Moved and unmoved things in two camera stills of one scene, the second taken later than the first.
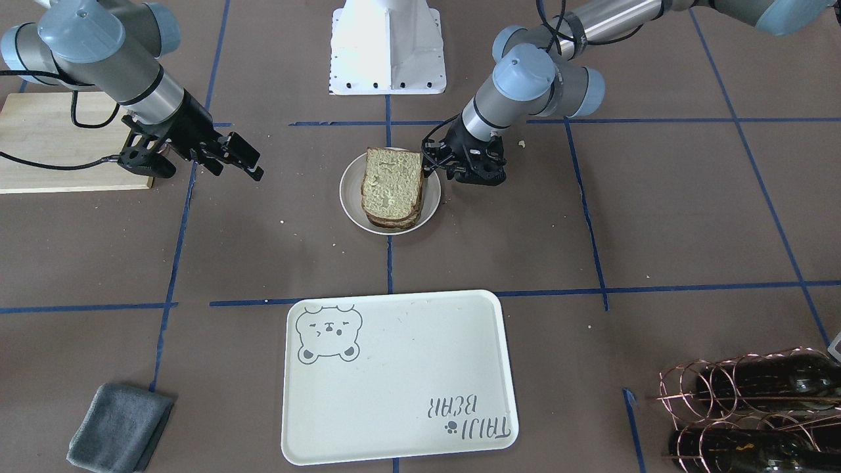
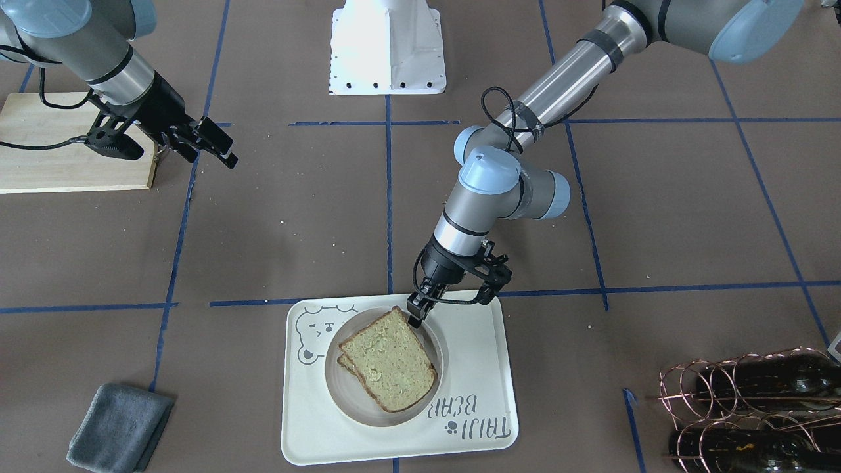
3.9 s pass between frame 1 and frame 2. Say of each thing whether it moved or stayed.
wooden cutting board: stayed
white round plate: moved
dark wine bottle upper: stayed
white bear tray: stayed
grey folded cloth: stayed
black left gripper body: moved
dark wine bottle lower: stayed
